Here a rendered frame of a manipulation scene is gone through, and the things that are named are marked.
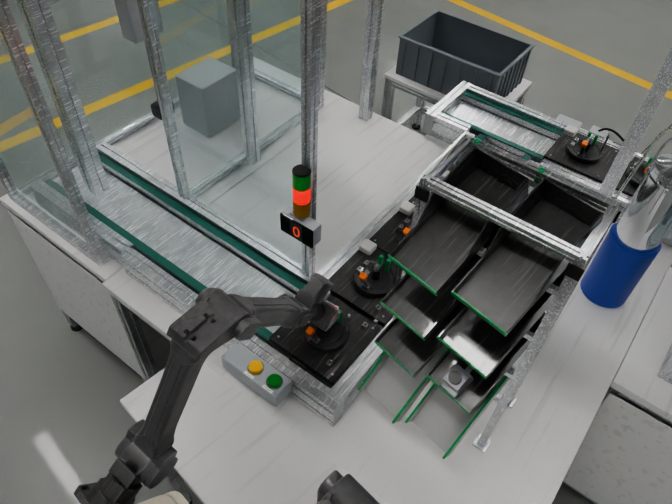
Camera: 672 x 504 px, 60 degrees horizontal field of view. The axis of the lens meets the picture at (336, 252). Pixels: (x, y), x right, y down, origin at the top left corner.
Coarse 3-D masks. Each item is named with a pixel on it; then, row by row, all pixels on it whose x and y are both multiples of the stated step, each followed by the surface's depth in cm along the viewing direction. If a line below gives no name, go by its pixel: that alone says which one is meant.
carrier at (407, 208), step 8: (400, 208) 207; (408, 208) 207; (392, 216) 207; (400, 216) 207; (408, 216) 207; (384, 224) 204; (392, 224) 204; (400, 224) 201; (408, 224) 201; (376, 232) 201; (384, 232) 201; (392, 232) 201; (400, 232) 199; (376, 240) 198; (384, 240) 199; (392, 240) 199; (400, 240) 196; (384, 248) 196; (392, 248) 196
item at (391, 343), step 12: (456, 312) 142; (396, 324) 145; (444, 324) 142; (384, 336) 145; (396, 336) 144; (408, 336) 143; (432, 336) 142; (384, 348) 144; (396, 348) 143; (408, 348) 142; (420, 348) 141; (432, 348) 140; (396, 360) 140; (408, 360) 141; (420, 360) 140; (408, 372) 138
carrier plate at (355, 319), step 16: (336, 304) 180; (352, 320) 176; (368, 320) 176; (272, 336) 171; (288, 336) 171; (352, 336) 172; (368, 336) 172; (288, 352) 168; (304, 352) 168; (320, 352) 168; (336, 352) 168; (352, 352) 168; (320, 368) 164; (336, 368) 165
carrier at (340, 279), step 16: (368, 240) 196; (352, 256) 193; (368, 256) 193; (384, 256) 194; (336, 272) 188; (352, 272) 189; (384, 272) 186; (400, 272) 189; (336, 288) 184; (352, 288) 184; (368, 288) 181; (384, 288) 182; (352, 304) 180; (368, 304) 180; (384, 320) 176
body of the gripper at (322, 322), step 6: (318, 306) 152; (324, 306) 156; (330, 306) 155; (318, 312) 152; (324, 312) 155; (330, 312) 155; (318, 318) 154; (324, 318) 155; (330, 318) 155; (318, 324) 156; (324, 324) 155
